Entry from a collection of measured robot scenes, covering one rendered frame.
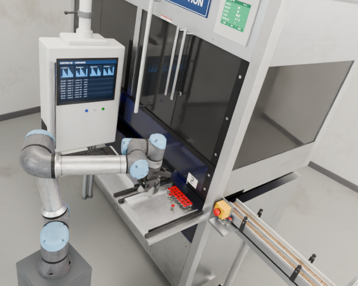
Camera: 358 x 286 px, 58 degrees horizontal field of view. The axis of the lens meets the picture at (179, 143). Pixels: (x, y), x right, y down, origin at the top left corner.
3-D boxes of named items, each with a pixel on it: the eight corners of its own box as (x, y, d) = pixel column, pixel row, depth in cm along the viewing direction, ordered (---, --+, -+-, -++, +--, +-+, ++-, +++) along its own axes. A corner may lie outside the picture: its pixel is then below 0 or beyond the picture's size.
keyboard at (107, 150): (109, 147, 240) (109, 144, 239) (117, 157, 231) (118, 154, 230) (55, 157, 217) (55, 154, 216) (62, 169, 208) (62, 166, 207)
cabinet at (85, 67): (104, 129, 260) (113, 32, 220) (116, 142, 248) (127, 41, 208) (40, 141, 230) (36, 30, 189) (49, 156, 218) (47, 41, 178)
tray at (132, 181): (155, 154, 231) (156, 150, 229) (177, 175, 215) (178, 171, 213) (113, 164, 211) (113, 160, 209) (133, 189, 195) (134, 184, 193)
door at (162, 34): (132, 95, 228) (144, 9, 198) (170, 127, 200) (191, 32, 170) (132, 95, 228) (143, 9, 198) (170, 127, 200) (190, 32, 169)
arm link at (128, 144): (124, 148, 132) (150, 149, 135) (121, 134, 141) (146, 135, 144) (122, 163, 136) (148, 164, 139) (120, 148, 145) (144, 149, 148)
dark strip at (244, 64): (202, 191, 187) (242, 59, 146) (207, 196, 184) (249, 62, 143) (200, 192, 186) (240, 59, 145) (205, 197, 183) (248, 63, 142)
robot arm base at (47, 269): (48, 285, 143) (48, 271, 138) (30, 263, 150) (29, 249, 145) (78, 266, 154) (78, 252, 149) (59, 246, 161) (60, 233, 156)
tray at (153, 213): (170, 186, 203) (171, 183, 202) (196, 214, 187) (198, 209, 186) (123, 202, 183) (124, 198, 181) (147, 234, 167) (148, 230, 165)
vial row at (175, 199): (168, 192, 198) (169, 186, 195) (186, 211, 187) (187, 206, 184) (165, 193, 197) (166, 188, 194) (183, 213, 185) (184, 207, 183)
